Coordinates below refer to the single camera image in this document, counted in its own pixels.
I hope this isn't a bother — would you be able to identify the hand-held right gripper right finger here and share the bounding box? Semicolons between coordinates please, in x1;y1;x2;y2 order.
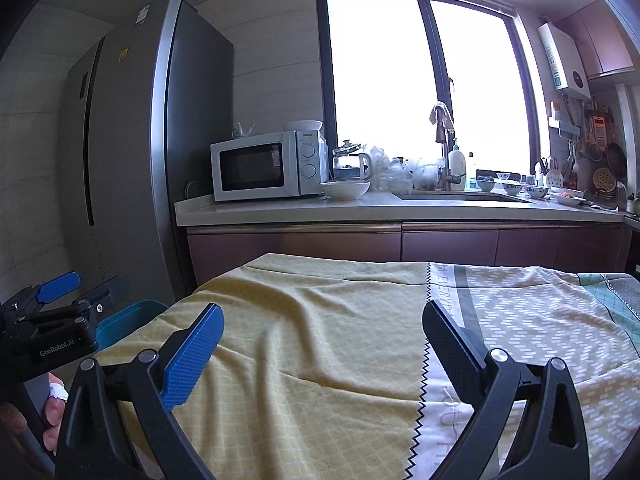
422;300;592;480

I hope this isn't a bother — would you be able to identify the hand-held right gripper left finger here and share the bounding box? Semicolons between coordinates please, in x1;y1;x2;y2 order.
55;302;226;480

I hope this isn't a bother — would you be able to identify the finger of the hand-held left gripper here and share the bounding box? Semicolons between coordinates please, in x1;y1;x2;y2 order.
17;271;81;311
75;276;130;318

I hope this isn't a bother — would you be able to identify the blue plastic bin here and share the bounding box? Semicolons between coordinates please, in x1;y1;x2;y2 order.
94;300;170;354

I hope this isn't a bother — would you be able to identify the person's left hand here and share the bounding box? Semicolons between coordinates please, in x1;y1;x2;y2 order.
0;382;70;456

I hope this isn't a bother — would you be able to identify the yellow checked cloth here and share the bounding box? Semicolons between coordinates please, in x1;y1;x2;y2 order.
95;252;434;480

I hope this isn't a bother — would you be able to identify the grey refrigerator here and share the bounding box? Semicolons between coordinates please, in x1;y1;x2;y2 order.
62;0;236;307

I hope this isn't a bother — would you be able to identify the kitchen counter with cabinets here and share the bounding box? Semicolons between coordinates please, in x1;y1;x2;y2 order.
175;192;632;302

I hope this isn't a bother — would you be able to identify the white soap bottle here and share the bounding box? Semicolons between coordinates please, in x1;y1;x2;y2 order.
448;137;467;191

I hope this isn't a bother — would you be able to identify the metal kitchen faucet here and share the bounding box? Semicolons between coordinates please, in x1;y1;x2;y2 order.
434;102;464;192

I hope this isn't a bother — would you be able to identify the pile of clear plastic containers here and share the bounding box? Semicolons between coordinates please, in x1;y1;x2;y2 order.
370;145;446;194

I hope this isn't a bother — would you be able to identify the large white bowl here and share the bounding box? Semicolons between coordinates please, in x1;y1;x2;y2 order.
319;181;372;201

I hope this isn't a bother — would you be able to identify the white utensil holder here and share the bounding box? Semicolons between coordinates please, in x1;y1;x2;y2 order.
535;156;566;187

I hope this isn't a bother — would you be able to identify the white microwave oven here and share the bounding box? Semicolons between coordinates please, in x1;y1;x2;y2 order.
210;131;329;203

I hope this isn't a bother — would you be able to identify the glass pot with lid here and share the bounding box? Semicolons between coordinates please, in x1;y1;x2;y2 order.
332;140;364;181

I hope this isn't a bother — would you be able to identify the round hanging strainer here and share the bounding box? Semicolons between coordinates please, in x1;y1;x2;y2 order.
592;167;617;194

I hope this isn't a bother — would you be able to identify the beige dishcloth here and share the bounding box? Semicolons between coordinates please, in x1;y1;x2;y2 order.
428;101;455;134

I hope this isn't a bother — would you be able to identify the dark hanging pan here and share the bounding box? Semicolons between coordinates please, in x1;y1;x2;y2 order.
606;141;627;181

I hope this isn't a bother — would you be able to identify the hanging grater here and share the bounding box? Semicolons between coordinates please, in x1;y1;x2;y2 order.
589;115;609;147

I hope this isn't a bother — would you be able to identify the dark framed window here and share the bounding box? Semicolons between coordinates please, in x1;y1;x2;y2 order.
315;0;544;177

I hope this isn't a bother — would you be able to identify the white water heater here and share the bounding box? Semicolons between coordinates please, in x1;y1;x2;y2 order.
537;22;592;101

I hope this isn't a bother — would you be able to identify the grey wall rack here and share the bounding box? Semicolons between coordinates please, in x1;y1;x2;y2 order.
548;101;581;136

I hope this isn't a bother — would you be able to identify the pink wall cabinet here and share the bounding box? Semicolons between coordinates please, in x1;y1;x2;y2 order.
555;0;636;81

